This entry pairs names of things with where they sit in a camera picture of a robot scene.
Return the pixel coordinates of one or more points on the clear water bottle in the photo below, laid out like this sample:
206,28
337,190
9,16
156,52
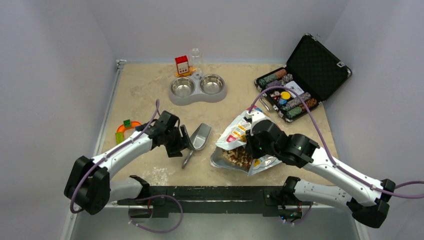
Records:
196,61

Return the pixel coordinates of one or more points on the grey double pet bowl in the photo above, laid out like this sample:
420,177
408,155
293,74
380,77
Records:
210,88

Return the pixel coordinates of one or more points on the black poker chip case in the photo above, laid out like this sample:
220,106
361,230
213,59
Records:
312,71

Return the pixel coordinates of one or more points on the red toy block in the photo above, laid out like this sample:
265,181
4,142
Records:
183,68

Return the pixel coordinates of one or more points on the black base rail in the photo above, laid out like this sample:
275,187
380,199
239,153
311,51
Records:
268,201

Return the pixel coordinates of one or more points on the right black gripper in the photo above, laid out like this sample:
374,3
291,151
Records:
250,138

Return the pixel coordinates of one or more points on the silver metal scoop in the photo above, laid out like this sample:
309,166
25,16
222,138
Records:
198,139

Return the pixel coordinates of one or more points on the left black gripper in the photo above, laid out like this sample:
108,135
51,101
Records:
183,142

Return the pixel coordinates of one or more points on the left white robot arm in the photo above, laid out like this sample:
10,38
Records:
90,184

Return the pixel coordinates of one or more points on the orange toy arch with blocks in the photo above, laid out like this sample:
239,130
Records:
127,125

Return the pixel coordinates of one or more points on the pet food bag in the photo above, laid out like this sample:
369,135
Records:
230,151

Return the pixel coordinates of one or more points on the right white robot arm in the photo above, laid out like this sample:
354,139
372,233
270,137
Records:
366,198

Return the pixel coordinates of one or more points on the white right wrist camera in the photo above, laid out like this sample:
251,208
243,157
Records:
254,117

